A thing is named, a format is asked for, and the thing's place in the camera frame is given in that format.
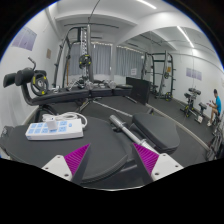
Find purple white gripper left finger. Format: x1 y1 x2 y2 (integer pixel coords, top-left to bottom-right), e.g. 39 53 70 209
42 144 91 181

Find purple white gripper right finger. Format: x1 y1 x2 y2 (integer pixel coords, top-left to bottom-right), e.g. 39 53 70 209
132 143 183 181

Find white charger plug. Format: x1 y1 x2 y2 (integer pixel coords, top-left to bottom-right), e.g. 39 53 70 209
46 118 58 130

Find black padded seat right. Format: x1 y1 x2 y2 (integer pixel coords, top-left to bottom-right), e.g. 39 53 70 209
132 113 180 154

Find white blue power strip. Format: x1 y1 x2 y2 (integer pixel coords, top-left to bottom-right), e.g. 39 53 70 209
25 119 83 140

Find black padded bench seat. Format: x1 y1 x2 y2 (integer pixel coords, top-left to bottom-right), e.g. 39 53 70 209
0 117 128 183

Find silver barbell bar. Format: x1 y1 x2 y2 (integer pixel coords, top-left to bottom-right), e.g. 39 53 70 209
109 115 155 152

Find black squat rack right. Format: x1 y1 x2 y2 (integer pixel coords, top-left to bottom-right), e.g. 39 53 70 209
141 51 175 101

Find black upright pad panel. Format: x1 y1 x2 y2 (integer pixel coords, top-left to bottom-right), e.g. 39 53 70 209
126 77 150 105

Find black exercise machine right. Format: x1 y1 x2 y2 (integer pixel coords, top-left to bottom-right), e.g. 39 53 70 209
182 88 207 124

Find person in blue shirt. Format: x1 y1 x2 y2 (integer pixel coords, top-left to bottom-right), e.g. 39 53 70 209
207 90 221 127

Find black yellow weight plate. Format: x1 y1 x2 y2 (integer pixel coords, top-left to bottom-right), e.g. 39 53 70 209
31 72 49 96

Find black weight bench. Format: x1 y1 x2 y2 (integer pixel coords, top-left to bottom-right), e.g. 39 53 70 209
3 68 132 106

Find grey window curtains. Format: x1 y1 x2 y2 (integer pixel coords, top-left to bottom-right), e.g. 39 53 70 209
68 44 144 77

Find hanging black yellow plate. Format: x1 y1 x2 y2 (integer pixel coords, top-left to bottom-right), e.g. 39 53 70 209
79 54 92 69

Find white power cable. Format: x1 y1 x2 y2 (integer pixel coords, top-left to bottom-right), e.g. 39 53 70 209
41 112 89 130

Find purple wall poster right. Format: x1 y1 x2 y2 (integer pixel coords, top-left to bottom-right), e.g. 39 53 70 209
186 68 202 81

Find purple wall poster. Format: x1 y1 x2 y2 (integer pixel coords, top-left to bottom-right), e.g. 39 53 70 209
186 68 202 81
12 27 37 51

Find purple wall poster left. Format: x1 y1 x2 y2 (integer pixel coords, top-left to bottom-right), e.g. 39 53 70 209
12 27 37 51

